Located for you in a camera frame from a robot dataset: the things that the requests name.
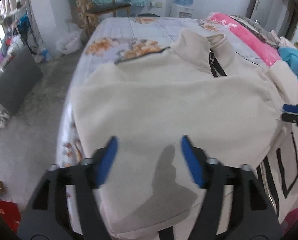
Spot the water dispenser with blue bottle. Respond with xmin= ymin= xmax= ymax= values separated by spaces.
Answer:
xmin=169 ymin=0 xmax=194 ymax=18

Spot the red gift bag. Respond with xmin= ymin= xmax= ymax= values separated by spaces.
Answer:
xmin=0 ymin=200 xmax=21 ymax=233

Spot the wooden chair black seat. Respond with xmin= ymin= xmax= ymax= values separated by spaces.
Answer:
xmin=75 ymin=0 xmax=131 ymax=36

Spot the pink floral quilt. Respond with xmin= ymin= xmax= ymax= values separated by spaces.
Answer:
xmin=205 ymin=12 xmax=298 ymax=232

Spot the bed with floral sheet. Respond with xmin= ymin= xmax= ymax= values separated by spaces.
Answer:
xmin=55 ymin=16 xmax=267 ymax=240

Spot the white plastic bag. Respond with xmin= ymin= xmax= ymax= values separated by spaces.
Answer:
xmin=56 ymin=23 xmax=82 ymax=55

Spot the cream fleece jacket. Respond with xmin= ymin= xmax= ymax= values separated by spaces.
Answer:
xmin=71 ymin=29 xmax=298 ymax=239

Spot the dark grey board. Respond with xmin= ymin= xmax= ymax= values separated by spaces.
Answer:
xmin=0 ymin=46 xmax=43 ymax=115

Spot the grey knitted blanket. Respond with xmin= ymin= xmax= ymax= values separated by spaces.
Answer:
xmin=230 ymin=15 xmax=279 ymax=49

